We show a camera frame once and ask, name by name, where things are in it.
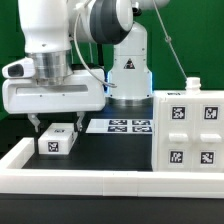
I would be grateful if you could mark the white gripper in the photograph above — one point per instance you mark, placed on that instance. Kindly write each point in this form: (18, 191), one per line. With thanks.
(80, 92)

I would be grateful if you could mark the white box with tags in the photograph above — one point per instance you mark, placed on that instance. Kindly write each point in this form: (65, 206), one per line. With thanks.
(58, 139)

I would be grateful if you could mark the white cabinet body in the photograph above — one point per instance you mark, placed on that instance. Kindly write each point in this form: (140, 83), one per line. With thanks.
(161, 100)

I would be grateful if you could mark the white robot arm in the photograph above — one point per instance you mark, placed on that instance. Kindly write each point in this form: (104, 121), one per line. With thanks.
(45, 80)

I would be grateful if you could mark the white sheet with four tags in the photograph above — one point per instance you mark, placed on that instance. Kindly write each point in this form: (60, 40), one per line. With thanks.
(120, 126)

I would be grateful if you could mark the white U-shaped table fence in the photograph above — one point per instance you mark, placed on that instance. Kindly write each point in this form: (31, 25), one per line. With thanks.
(15, 178)

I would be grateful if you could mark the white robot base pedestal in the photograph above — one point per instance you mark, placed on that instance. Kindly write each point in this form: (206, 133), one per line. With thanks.
(130, 73)

